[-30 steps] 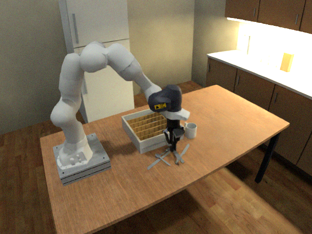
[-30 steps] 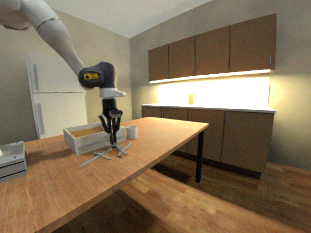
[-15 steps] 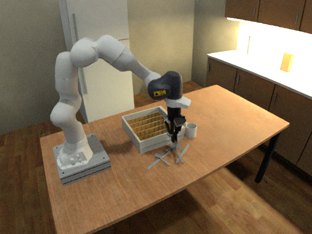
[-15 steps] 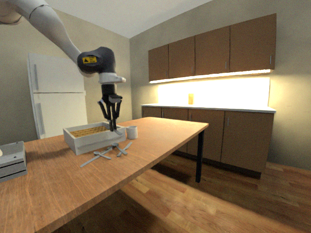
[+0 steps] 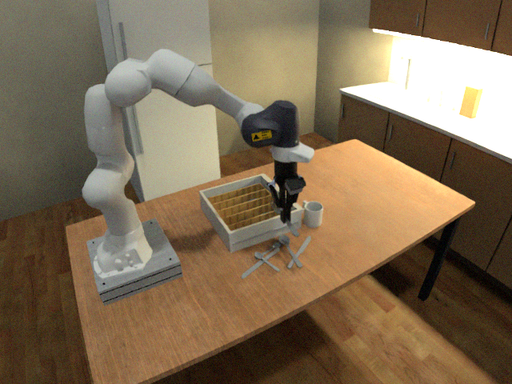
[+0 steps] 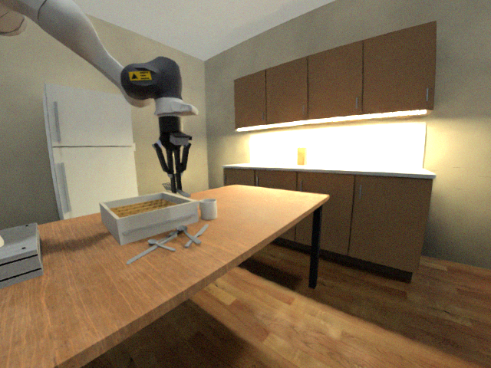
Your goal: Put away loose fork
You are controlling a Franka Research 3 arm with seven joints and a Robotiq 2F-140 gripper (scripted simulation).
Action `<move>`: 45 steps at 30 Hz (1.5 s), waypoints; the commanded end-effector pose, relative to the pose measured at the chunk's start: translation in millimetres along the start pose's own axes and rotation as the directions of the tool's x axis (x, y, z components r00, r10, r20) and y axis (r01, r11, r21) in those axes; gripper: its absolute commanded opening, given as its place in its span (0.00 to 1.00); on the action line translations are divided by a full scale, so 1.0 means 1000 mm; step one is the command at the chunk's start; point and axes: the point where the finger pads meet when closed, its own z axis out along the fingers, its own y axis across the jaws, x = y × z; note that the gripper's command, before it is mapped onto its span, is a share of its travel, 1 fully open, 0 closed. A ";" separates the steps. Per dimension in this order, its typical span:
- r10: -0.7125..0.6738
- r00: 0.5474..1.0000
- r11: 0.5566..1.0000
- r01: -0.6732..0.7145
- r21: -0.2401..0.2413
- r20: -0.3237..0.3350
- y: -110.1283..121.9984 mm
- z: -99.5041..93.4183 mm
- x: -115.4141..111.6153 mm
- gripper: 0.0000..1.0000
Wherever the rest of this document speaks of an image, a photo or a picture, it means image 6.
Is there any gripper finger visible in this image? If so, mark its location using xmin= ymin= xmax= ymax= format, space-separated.
xmin=152 ymin=139 xmax=176 ymax=193
xmin=173 ymin=143 xmax=191 ymax=190

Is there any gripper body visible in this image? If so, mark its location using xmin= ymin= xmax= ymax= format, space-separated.
xmin=158 ymin=116 xmax=183 ymax=150

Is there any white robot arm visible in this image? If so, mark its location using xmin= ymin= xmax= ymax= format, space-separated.
xmin=0 ymin=0 xmax=198 ymax=117

